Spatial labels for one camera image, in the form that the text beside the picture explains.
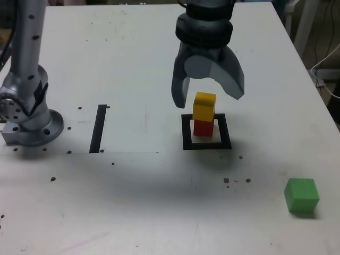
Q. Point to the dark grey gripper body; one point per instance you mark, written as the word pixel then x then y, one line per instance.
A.
pixel 202 51

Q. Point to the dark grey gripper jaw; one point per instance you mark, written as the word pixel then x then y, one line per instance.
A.
pixel 178 85

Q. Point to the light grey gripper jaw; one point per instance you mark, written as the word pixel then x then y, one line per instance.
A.
pixel 225 74

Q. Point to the yellow cube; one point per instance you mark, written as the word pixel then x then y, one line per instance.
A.
pixel 203 109

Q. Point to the red cube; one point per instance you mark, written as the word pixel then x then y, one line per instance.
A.
pixel 203 128

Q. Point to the green cube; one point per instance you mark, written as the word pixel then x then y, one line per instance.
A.
pixel 301 196

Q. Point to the black tape square outline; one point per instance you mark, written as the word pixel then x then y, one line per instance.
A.
pixel 186 132

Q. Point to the black tape strip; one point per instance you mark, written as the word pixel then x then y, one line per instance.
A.
pixel 97 132

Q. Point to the beige box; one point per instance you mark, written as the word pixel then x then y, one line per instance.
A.
pixel 329 74

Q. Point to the white frame post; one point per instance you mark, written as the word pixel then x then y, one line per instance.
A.
pixel 305 21

